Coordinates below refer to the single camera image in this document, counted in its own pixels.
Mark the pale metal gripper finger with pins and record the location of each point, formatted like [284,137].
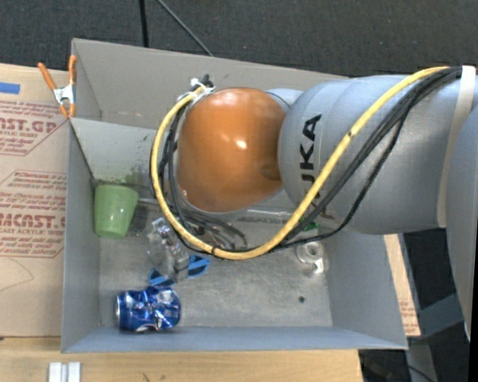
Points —
[180,263]
[158,237]

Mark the blue flat plastic thing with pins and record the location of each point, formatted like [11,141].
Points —
[199,265]

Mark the green plastic cup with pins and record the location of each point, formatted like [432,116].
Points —
[114,212]

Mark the crushed blue drink can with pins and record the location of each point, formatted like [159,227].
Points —
[147,310]

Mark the grey metal bin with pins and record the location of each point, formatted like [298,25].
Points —
[252,293]

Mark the brown cardboard board red print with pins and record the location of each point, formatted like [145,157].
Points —
[18,252]

